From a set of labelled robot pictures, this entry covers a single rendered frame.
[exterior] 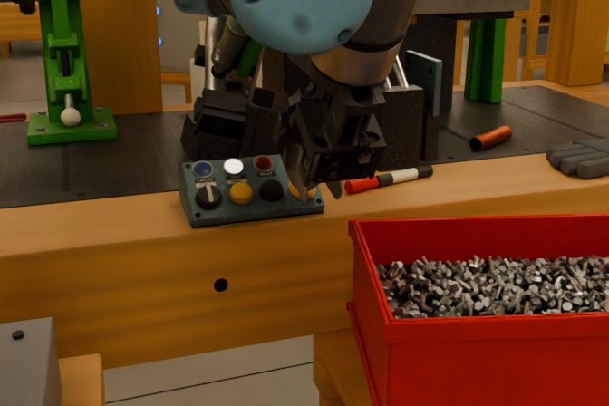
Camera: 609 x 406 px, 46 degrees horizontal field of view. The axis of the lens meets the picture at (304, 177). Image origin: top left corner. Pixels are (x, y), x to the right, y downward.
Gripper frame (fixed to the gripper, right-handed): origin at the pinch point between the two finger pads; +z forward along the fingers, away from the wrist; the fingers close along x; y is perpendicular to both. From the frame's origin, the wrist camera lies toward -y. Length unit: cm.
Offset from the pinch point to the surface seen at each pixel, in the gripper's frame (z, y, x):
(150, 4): 23, -56, -9
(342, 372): 2.5, 21.5, -1.4
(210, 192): 0.8, 0.1, -10.4
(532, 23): 276, -320, 321
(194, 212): 2.0, 1.6, -12.4
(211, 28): 10.2, -35.8, -3.2
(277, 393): 130, -21, 21
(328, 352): 4.6, 18.5, -1.5
